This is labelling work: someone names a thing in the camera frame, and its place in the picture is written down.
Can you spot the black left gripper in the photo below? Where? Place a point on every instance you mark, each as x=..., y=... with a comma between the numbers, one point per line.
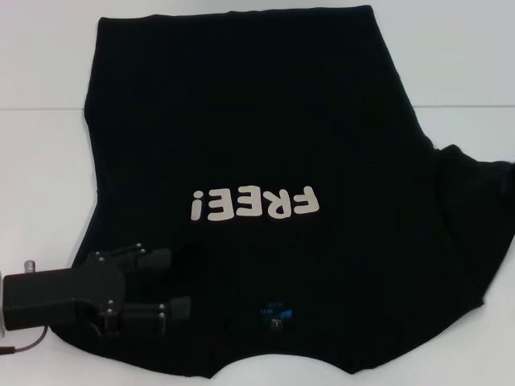
x=60, y=295

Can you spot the black shirt with FREE print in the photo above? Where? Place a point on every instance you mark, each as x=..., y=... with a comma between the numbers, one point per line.
x=261, y=120

